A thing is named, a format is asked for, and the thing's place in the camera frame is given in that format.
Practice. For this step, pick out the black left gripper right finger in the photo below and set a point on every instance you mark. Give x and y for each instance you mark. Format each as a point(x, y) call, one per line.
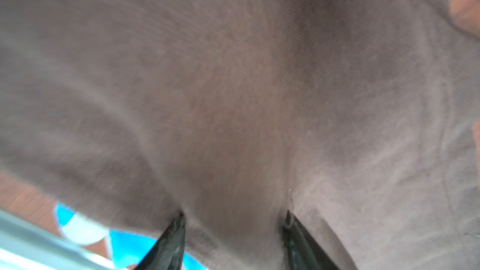
point(303, 252)

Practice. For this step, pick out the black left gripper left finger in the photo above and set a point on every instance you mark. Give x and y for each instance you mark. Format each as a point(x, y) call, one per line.
point(168, 251)

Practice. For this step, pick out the brown trousers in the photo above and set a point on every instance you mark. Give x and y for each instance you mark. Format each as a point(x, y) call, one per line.
point(356, 115)

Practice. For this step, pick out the blue grey work glove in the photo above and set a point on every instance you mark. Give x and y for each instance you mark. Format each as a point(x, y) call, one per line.
point(125, 248)

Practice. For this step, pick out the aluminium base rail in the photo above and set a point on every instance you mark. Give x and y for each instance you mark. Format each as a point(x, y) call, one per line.
point(25, 246)

